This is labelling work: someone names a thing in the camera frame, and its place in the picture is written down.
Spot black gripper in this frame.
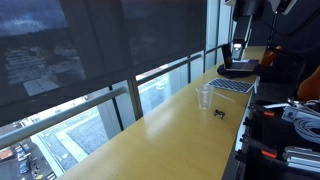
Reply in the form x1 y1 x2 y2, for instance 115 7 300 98
232 0 265 62

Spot clear plastic straw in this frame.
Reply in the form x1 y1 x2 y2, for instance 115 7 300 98
213 91 236 103

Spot clear plastic cup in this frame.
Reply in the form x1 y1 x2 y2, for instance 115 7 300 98
195 84 215 110

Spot dark open laptop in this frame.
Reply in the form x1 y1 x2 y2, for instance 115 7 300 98
221 43 260 73

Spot orange chair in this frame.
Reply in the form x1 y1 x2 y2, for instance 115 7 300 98
260 45 278 66
296 65 320 102

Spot black round pad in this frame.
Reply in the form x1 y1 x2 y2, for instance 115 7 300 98
216 63 259 80

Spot black office chair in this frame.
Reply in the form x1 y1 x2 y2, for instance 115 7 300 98
254 48 306 84

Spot dark staple remover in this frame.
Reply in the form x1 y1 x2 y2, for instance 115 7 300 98
213 108 226 120

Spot black clamp orange tip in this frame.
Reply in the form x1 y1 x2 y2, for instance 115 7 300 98
248 103 278 118
238 134 279 159

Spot dark mesh roller blind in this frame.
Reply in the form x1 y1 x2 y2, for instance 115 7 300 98
0 0 208 128

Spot grey white electrical box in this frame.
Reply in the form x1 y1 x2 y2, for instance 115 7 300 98
281 105 303 123

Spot black perforated breadboard plate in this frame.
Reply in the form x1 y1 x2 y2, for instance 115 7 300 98
234 99 320 180

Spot silver aluminium rails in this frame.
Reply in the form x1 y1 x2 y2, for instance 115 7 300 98
282 145 320 174

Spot grey metal handrail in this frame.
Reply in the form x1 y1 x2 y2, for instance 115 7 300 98
0 42 233 150

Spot black camera stand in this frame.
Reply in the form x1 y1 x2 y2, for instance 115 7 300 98
266 11 279 49

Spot coiled grey cable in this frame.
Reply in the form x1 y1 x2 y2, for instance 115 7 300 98
293 118 320 144

